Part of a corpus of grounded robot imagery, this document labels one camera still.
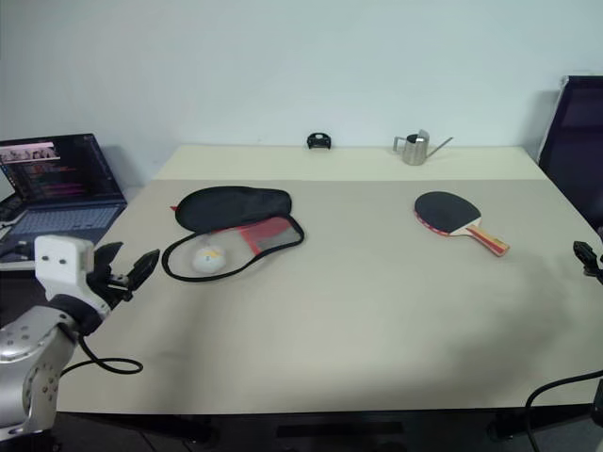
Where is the steel watering can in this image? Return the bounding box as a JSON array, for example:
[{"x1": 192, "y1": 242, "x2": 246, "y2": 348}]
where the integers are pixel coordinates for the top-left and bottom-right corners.
[{"x1": 393, "y1": 129, "x2": 455, "y2": 167}]

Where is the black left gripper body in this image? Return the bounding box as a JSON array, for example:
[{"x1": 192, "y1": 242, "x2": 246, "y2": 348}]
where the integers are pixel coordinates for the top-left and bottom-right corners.
[{"x1": 87, "y1": 263, "x2": 135, "y2": 310}]

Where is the black mesh office chair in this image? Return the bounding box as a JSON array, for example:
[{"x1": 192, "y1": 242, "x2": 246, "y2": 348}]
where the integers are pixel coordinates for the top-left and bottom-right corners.
[{"x1": 537, "y1": 74, "x2": 603, "y2": 233}]

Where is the black device beside laptop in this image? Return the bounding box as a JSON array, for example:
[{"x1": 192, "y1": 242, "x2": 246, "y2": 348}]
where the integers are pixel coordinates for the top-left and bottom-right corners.
[{"x1": 0, "y1": 195, "x2": 25, "y2": 223}]

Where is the black red mesh paddle case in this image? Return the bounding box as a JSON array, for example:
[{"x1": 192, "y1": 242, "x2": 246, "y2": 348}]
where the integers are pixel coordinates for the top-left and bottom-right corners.
[{"x1": 161, "y1": 186, "x2": 306, "y2": 283}]

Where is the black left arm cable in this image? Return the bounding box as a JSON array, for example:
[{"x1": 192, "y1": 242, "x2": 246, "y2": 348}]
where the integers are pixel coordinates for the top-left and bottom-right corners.
[{"x1": 59, "y1": 323, "x2": 144, "y2": 379}]

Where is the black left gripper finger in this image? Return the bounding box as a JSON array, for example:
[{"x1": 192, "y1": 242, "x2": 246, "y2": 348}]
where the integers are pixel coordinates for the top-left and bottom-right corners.
[
  {"x1": 125, "y1": 249, "x2": 161, "y2": 291},
  {"x1": 92, "y1": 241, "x2": 124, "y2": 279}
]

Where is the open blue laptop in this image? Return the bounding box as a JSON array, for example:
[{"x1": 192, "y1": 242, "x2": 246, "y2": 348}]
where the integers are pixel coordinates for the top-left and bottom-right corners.
[{"x1": 0, "y1": 133, "x2": 129, "y2": 251}]

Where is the black rubber table tennis paddle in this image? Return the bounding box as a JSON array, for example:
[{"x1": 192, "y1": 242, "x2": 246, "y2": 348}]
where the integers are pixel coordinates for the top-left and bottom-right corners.
[{"x1": 414, "y1": 190, "x2": 512, "y2": 258}]

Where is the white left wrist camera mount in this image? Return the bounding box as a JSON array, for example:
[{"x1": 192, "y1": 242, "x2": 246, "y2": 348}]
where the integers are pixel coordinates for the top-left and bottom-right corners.
[{"x1": 34, "y1": 234, "x2": 96, "y2": 303}]

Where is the white ball with yellow mark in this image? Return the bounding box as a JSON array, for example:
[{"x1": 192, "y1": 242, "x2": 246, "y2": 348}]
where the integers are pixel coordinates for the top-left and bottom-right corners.
[{"x1": 191, "y1": 245, "x2": 228, "y2": 276}]

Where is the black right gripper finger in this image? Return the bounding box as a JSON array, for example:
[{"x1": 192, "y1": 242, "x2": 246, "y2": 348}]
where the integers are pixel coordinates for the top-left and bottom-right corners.
[{"x1": 573, "y1": 240, "x2": 598, "y2": 268}]

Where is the white side table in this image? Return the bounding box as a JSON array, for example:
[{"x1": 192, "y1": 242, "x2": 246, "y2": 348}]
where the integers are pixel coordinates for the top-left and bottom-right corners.
[{"x1": 0, "y1": 256, "x2": 38, "y2": 272}]

